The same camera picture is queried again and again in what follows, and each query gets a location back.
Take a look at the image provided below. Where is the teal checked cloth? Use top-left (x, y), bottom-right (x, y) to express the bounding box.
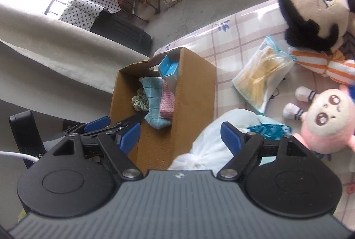
top-left (139, 77), bottom-right (172, 130)

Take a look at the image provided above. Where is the pink knitted cloth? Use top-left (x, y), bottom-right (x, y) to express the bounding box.
top-left (160, 80), bottom-right (175, 119)

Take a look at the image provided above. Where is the blue silver carton box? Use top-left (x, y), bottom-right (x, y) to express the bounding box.
top-left (158, 55), bottom-right (179, 93)

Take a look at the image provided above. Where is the green floral scrunchie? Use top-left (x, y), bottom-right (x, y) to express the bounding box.
top-left (131, 89), bottom-right (149, 112)

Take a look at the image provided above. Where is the blue wet wipes pack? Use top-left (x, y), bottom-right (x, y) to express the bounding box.
top-left (247, 124), bottom-right (292, 140)

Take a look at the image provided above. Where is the white plastic bag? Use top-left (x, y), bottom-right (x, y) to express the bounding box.
top-left (168, 109), bottom-right (284, 175)

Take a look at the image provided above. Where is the brown cardboard box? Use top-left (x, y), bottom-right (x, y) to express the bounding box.
top-left (110, 47), bottom-right (216, 172)

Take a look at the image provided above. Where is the yellow cotton swab bag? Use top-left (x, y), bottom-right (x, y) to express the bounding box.
top-left (232, 36), bottom-right (295, 115)

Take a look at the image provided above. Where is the white sofa cover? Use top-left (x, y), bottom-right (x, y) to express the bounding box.
top-left (1, 5), bottom-right (148, 122)

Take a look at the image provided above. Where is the small pink plush doll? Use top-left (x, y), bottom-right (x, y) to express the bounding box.
top-left (283, 85), bottom-right (354, 154)

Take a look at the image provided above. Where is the black storage crate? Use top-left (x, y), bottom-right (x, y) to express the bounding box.
top-left (90, 10), bottom-right (152, 56)

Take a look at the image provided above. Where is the pink checked tablecloth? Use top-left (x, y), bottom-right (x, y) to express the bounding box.
top-left (155, 0), bottom-right (354, 230)

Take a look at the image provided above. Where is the white dotted cloth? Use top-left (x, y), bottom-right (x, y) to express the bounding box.
top-left (59, 0), bottom-right (121, 30)

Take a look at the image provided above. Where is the striped orange plush doll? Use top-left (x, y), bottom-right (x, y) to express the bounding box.
top-left (289, 47), bottom-right (354, 86)

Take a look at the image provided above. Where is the large black-haired plush doll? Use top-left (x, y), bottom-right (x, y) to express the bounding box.
top-left (278, 0), bottom-right (354, 54)

